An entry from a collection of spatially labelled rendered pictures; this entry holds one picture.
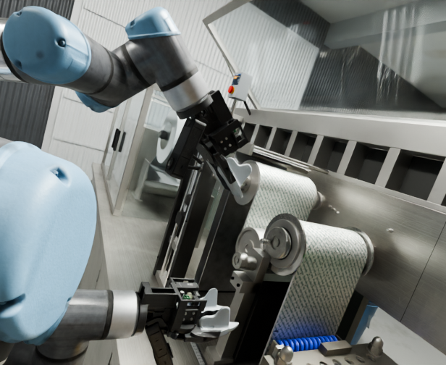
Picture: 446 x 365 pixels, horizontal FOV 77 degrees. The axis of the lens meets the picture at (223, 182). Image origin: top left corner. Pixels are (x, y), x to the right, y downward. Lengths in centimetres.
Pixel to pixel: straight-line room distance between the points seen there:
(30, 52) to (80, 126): 313
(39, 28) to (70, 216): 24
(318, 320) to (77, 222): 71
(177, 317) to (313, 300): 37
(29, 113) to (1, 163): 337
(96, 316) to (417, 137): 88
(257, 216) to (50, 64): 66
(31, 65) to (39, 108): 317
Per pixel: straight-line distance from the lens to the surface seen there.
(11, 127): 361
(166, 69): 49
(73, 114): 350
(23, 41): 40
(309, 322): 82
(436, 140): 94
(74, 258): 24
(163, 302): 54
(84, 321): 51
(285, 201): 91
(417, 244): 90
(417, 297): 90
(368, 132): 104
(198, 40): 381
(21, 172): 20
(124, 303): 52
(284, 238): 68
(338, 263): 78
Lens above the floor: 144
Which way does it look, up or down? 8 degrees down
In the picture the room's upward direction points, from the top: 18 degrees clockwise
